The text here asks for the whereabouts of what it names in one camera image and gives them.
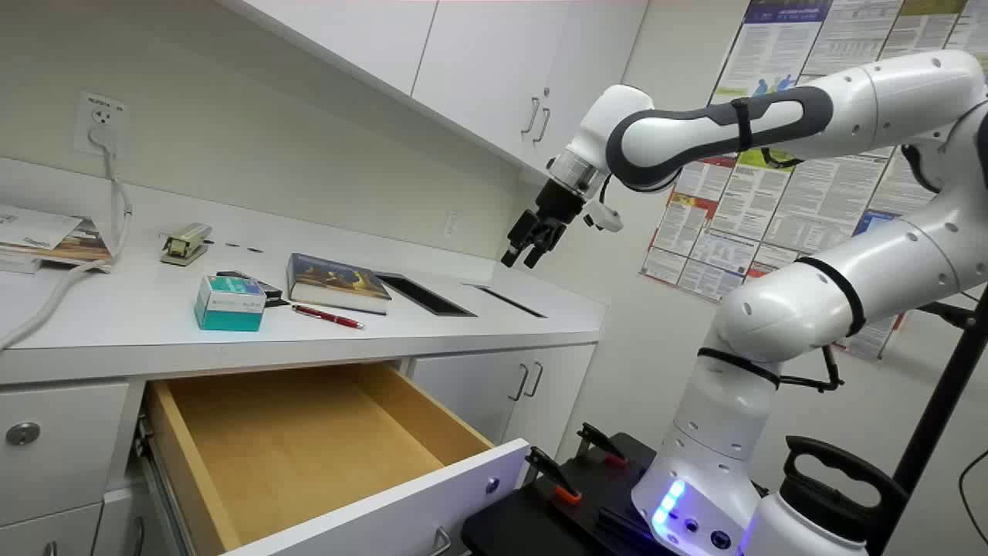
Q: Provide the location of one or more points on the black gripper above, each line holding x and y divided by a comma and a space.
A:
554, 214

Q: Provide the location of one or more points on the wooden drawer with white front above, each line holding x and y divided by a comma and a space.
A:
288, 441

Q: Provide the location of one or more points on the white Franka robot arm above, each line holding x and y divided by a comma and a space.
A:
907, 257

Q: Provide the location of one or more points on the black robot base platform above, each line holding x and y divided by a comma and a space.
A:
515, 529

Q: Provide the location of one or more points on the white upper cabinet door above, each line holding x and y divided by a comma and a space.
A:
484, 62
598, 40
358, 33

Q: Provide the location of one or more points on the white drawer with round knob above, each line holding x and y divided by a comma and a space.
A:
73, 459

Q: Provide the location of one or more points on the book with dark picture cover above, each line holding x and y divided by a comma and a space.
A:
334, 280

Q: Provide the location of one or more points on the black clamp with red tip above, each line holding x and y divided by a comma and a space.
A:
602, 441

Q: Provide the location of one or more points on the red pen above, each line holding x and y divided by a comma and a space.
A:
327, 315

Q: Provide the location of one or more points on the black key fob with keys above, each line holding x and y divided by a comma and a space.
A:
271, 294

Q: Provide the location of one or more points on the small dark clip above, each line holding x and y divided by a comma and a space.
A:
229, 246
254, 249

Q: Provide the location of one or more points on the teal and white box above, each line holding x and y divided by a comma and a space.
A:
229, 302

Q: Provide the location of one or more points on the olive green stapler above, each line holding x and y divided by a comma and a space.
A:
185, 246

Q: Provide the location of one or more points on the stack of papers and magazines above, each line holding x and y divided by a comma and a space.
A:
50, 242

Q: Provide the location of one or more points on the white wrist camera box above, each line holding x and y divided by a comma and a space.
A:
607, 216

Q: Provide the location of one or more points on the red bordered wall poster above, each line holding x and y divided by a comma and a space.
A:
712, 237

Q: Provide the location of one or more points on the purple header wall poster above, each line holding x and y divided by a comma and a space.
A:
772, 47

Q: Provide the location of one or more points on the white wall outlet with plug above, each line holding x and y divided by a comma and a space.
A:
101, 121

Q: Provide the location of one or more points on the black camera stand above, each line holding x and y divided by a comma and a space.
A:
947, 404

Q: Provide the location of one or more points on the green header wall poster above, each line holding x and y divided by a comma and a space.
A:
920, 26

